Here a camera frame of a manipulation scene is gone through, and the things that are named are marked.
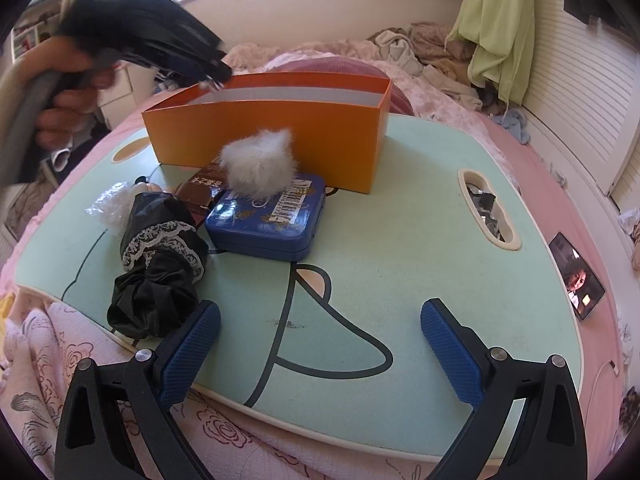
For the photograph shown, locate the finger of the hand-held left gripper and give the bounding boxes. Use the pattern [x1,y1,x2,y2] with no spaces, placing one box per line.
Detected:
[150,0,226,59]
[124,46,234,86]

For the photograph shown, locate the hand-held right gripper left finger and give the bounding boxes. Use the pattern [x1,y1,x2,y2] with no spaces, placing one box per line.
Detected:
[54,299,222,480]

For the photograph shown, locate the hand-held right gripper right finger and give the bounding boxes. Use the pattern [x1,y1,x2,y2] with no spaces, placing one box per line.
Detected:
[420,298,588,480]

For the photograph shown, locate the black lace-trimmed cloth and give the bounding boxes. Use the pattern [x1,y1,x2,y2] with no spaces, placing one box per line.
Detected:
[106,191,210,340]

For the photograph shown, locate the white fluffy pompom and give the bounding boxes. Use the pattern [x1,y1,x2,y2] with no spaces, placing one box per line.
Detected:
[219,127,301,198]

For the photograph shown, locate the orange cardboard box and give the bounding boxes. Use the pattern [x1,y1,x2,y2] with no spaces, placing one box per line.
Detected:
[141,71,392,195]

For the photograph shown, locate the brown snack packet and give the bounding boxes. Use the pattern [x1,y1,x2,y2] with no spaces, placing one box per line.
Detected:
[175,157,231,211]

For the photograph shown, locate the blue tin box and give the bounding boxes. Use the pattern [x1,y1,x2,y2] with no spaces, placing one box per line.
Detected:
[204,172,328,262]

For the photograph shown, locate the clear plastic bag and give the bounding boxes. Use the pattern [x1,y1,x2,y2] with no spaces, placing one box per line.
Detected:
[85,180,138,236]

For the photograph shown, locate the person's left forearm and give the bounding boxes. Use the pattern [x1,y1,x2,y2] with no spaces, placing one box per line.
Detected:
[0,67,58,188]

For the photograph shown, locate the green cartoon lap desktop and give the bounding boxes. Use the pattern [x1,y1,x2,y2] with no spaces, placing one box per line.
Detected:
[14,112,586,463]

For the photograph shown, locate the person's left hand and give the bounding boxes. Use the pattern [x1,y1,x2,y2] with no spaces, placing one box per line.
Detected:
[29,39,119,150]

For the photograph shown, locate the cream floral comforter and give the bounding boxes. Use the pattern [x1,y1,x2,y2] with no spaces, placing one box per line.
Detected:
[222,42,351,73]

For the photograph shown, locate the white drawer cabinet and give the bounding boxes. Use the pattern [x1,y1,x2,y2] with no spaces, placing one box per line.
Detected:
[97,62,151,128]

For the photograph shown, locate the smartphone with lit screen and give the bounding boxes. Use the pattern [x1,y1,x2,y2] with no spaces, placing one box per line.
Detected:
[548,232,607,322]

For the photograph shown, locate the crumpled foil wrappers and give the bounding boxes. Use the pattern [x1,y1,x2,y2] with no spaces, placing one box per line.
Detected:
[465,180,511,241]

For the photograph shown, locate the pile of beige clothes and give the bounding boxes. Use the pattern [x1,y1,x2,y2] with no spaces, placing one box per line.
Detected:
[367,21,483,111]

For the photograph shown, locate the light blue cloth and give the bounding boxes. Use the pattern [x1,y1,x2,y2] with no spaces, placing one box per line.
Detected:
[492,110,532,145]

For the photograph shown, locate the white louvred closet doors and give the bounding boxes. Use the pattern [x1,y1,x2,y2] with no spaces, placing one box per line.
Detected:
[520,0,640,201]

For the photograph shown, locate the light green hanging garment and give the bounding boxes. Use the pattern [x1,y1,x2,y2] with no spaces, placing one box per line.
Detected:
[446,0,537,108]

